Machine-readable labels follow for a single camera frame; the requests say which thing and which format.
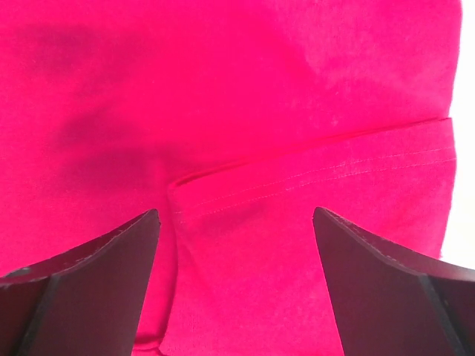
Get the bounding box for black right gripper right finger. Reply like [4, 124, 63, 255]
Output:
[313, 207, 474, 356]

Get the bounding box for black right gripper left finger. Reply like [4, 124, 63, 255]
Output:
[1, 210, 160, 356]

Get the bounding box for magenta pink t shirt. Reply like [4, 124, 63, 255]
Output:
[1, 1, 462, 355]

